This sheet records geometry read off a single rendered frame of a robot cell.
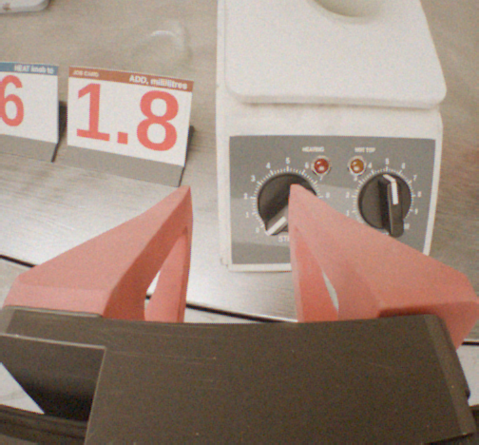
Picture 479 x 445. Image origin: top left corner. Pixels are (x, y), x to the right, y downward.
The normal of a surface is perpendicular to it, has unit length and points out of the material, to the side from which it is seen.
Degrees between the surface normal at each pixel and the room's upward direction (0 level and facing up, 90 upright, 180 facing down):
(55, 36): 0
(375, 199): 30
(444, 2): 0
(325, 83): 0
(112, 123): 40
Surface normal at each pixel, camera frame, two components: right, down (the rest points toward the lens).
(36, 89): -0.13, 0.44
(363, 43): 0.00, -0.23
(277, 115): 0.00, 0.29
